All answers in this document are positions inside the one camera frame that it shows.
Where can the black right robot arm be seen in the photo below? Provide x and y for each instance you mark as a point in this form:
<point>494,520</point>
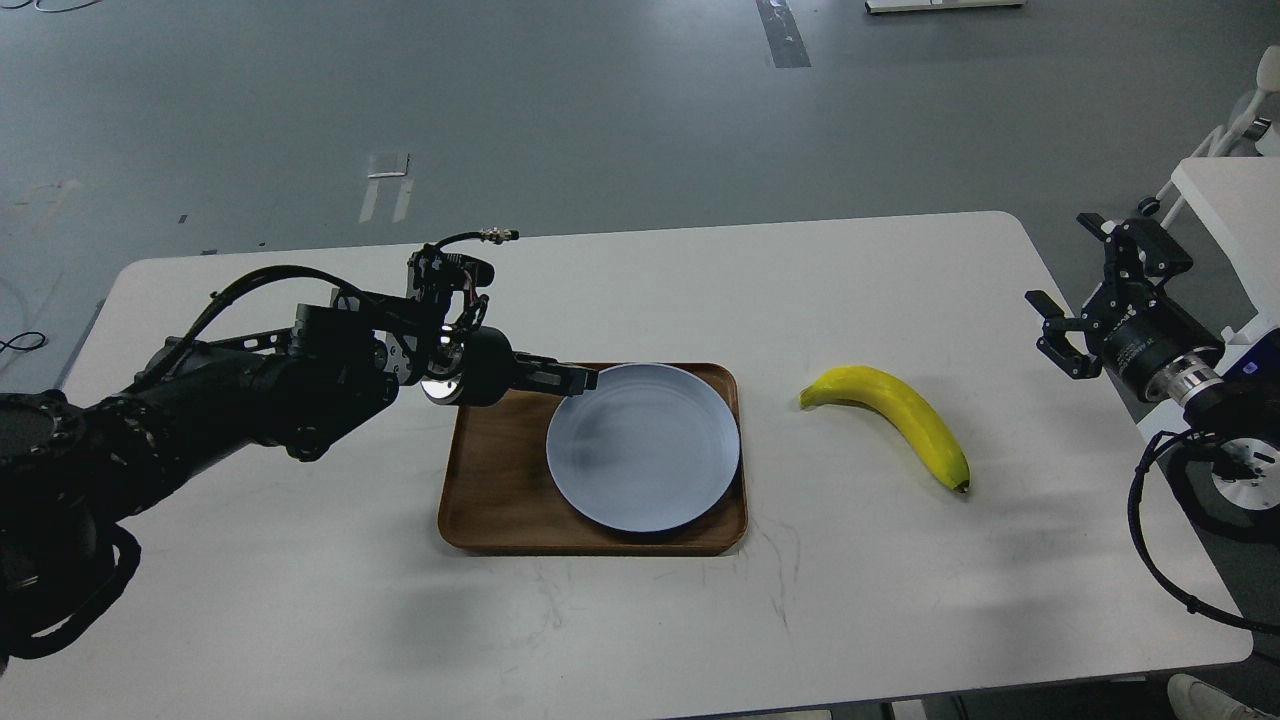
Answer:
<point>1231,427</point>

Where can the blue round plate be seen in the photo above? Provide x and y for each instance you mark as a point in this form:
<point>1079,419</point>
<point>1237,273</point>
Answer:
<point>651,448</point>

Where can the white side table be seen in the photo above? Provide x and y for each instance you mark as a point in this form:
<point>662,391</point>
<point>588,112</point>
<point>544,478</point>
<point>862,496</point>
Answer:
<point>1237,200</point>

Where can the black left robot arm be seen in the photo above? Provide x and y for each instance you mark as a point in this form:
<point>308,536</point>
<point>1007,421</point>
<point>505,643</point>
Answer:
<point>285,356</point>

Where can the white shoe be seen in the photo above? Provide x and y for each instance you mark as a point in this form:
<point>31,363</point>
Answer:
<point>1190,698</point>

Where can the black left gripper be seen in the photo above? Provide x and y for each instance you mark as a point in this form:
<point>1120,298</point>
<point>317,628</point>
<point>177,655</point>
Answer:
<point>488,366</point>

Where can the yellow banana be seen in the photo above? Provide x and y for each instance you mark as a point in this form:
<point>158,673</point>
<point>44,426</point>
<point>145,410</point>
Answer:
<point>905,409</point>

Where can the white rolling cart frame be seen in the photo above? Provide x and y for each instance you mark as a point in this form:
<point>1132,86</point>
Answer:
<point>1245,126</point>

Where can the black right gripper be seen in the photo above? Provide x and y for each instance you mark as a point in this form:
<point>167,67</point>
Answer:
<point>1136,330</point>

